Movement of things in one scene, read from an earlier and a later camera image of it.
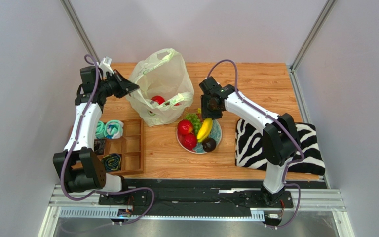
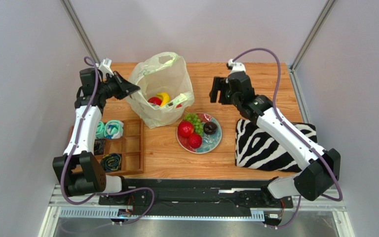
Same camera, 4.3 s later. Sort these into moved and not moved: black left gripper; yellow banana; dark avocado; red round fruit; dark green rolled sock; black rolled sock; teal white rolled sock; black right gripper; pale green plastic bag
Moved: black right gripper; yellow banana; dark avocado
Not moved: red round fruit; pale green plastic bag; dark green rolled sock; teal white rolled sock; black rolled sock; black left gripper
